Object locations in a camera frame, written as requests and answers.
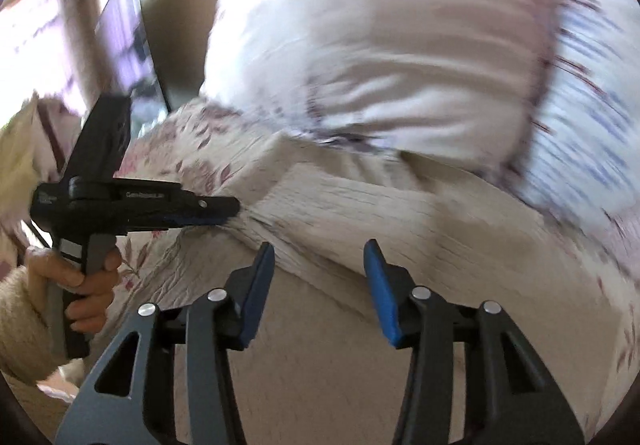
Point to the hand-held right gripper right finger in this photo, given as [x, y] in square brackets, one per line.
[381, 297]

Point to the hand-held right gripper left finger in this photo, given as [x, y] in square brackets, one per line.
[256, 297]

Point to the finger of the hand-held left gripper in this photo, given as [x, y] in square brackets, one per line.
[205, 212]

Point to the beige garment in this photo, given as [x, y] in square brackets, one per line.
[340, 375]

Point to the person's left forearm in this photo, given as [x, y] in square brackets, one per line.
[22, 330]

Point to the person's left hand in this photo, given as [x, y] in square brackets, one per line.
[92, 297]

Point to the floral crinkled blanket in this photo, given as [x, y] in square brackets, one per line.
[200, 155]

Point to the cream fluffy cloth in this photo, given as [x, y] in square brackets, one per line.
[20, 165]

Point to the dark flat screen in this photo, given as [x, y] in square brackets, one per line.
[130, 45]

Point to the bright window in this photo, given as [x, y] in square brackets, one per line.
[35, 40]

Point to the white pink striped pillow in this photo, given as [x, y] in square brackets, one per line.
[380, 55]

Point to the blue striped bedding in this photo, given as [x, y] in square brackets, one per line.
[590, 90]

